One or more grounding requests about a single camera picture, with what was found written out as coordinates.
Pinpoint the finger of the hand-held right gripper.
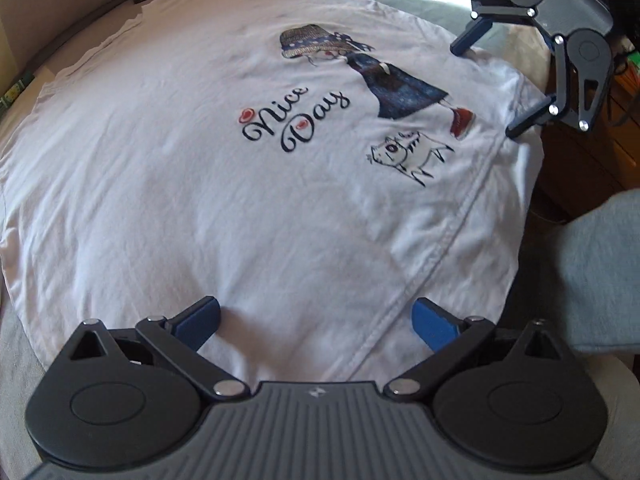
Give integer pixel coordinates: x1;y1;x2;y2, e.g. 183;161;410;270
450;0;538;57
506;35;613;140

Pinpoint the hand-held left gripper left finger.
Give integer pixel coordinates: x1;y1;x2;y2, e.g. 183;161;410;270
68;296;251;402

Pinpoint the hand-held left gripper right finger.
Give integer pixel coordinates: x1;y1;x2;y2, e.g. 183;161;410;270
384;297;569;402

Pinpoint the white printed T-shirt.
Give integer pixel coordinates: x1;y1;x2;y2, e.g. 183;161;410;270
0;0;546;386

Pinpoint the wooden nightstand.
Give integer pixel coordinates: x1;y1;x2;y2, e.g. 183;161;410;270
530;45;640;221

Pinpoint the person's leg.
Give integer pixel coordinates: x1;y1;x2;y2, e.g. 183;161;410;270
552;190;640;361

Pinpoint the green glass bottle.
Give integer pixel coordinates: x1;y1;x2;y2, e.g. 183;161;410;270
0;72;37;117

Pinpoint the floral pillow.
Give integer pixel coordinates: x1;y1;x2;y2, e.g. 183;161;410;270
0;0;216;91

